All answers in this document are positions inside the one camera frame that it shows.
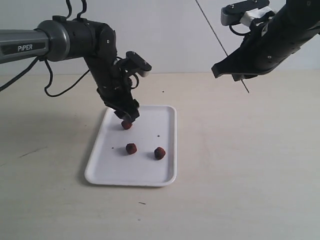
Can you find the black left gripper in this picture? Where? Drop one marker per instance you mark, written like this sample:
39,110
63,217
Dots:
115,85

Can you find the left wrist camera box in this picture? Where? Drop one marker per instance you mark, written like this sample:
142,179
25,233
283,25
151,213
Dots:
136,64

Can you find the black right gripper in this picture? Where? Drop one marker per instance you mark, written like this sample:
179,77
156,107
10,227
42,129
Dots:
254,56

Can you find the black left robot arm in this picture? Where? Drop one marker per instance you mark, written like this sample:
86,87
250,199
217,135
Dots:
60,39

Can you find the thin metal skewer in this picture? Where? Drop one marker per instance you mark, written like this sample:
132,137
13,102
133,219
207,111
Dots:
216,37

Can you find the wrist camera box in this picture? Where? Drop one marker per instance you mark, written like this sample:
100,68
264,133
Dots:
244,12
136,64

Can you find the white rectangular plastic tray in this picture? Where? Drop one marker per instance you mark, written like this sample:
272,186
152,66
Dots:
109,163

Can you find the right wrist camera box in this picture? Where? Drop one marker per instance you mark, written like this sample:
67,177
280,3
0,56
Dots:
244,12

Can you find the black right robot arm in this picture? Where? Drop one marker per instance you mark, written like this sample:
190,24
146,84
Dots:
297,22

